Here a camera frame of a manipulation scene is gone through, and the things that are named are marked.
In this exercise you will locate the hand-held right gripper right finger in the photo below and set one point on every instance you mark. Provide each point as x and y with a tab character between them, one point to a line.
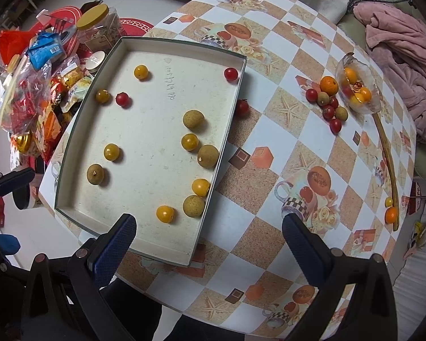
303	252

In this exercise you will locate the brown longan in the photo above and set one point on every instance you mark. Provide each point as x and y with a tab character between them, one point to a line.
96	174
208	155
341	113
193	119
322	98
194	206

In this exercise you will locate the clear jar with yellow lid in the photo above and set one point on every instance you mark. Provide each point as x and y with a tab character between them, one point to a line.
92	16

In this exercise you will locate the white round lid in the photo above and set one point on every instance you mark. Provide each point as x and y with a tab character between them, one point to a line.
95	60

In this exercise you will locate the red plastic bag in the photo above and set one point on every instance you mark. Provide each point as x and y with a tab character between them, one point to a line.
12	44

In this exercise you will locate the red patterned rug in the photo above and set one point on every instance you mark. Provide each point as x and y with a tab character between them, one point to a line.
136	26

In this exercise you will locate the small orange mandarin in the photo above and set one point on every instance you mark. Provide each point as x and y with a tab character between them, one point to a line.
328	85

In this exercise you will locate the pile of snack packets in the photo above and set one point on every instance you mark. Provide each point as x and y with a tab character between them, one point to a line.
39	106

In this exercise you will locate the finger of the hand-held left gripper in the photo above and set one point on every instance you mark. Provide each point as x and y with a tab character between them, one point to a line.
17	179

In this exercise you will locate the checkered printed tablecloth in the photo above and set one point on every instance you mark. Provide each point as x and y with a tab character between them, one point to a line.
269	131

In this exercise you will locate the pink fleece blanket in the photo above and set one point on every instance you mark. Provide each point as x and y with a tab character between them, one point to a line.
404	60

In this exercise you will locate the clear glass bowl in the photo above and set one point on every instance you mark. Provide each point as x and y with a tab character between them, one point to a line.
375	88

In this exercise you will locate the gold ornament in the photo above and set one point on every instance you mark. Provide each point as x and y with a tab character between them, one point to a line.
23	142

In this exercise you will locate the person's left hand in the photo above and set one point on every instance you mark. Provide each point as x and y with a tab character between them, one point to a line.
7	245

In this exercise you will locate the blue snack packet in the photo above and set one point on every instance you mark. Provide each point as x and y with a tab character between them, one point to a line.
44	49

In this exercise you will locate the white cardboard tray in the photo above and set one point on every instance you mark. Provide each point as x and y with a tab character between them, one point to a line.
145	120

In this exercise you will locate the red round tin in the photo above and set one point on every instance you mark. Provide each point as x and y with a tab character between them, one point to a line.
62	17

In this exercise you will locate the red cherry tomato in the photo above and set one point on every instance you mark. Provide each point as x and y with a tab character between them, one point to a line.
335	125
230	74
242	107
334	102
328	111
122	99
346	88
311	95

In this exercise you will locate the small orange kumquat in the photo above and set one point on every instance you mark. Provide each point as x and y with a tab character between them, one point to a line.
365	94
391	215
349	74

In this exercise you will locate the wooden stick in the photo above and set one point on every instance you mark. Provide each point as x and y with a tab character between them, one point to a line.
387	156

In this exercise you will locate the white round container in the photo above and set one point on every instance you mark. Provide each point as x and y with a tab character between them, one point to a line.
25	195

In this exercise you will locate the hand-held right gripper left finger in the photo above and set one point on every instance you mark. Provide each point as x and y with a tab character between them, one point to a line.
115	252

